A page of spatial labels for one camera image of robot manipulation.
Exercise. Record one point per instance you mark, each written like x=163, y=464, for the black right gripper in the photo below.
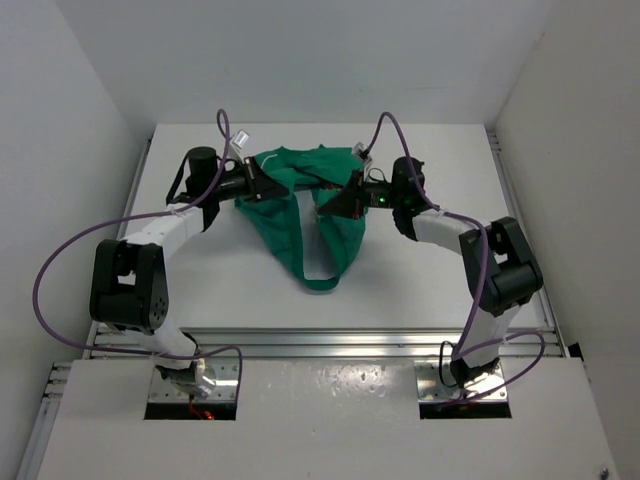
x=346, y=203

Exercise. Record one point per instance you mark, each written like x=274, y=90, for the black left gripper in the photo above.
x=248, y=170

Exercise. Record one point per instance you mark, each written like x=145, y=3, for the green zip-up jacket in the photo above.
x=315, y=249

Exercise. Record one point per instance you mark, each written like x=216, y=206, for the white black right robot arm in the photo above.
x=502, y=273

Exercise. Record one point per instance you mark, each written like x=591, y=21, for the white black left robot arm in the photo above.
x=129, y=290

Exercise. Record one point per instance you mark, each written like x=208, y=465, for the white front cover panel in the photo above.
x=321, y=420

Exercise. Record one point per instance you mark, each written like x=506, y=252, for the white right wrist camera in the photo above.
x=360, y=150

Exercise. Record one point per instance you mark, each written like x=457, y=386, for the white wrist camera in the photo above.
x=240, y=139
x=360, y=150

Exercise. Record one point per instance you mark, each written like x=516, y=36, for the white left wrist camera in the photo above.
x=240, y=139

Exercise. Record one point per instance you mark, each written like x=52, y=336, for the aluminium table edge rail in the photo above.
x=338, y=343

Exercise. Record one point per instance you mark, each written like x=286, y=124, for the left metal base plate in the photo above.
x=206, y=381

